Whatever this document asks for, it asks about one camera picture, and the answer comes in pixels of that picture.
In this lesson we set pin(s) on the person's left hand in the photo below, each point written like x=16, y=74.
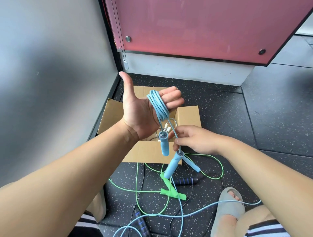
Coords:
x=139, y=117

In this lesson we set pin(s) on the person's right hand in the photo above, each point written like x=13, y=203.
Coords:
x=200, y=141

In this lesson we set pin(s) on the brown cardboard box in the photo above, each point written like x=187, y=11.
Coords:
x=110, y=117

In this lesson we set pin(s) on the person's right forearm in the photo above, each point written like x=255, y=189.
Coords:
x=274, y=185

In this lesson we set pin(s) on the person's left forearm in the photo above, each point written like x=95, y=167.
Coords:
x=68, y=178

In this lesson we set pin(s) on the grey right slipper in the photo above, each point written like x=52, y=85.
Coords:
x=227, y=210

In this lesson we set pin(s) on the silver panel bolt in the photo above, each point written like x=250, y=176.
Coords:
x=128, y=38

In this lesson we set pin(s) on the pink glass panel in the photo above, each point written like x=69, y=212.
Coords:
x=195, y=26

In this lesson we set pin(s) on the dark panel bolt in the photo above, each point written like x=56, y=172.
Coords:
x=262, y=51

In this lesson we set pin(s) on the black white-striped shorts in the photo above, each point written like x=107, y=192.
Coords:
x=264, y=230

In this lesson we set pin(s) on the black wall edge trim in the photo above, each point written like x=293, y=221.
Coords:
x=111, y=42

